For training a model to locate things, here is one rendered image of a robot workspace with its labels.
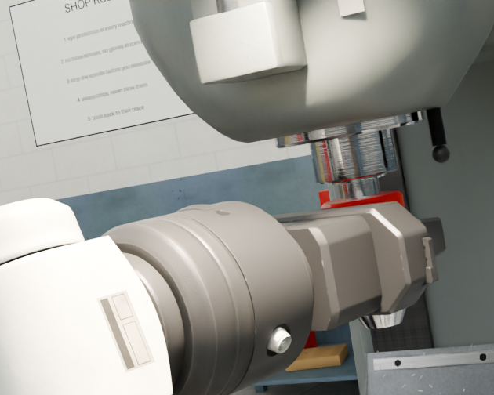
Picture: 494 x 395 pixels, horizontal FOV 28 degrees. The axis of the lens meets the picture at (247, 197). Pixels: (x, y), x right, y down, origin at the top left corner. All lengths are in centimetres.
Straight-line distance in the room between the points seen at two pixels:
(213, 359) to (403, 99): 17
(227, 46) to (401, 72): 9
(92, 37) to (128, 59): 27
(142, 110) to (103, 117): 26
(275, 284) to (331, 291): 4
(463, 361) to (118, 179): 482
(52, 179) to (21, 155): 26
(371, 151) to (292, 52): 11
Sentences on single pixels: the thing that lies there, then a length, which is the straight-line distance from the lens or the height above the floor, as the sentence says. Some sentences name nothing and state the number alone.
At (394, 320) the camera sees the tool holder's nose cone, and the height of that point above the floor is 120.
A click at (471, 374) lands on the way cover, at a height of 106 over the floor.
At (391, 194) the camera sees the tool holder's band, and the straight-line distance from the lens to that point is 55.
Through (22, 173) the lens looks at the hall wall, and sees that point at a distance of 609.
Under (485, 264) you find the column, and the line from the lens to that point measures 94.
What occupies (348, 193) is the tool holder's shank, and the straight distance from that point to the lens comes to 56.
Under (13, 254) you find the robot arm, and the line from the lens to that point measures 38.
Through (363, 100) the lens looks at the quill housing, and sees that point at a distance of 48.
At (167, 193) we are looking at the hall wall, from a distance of 551.
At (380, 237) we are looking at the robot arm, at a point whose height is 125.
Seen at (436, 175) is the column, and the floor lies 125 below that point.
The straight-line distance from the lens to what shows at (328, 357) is 461.
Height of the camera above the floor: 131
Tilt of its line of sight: 3 degrees down
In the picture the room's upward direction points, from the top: 11 degrees counter-clockwise
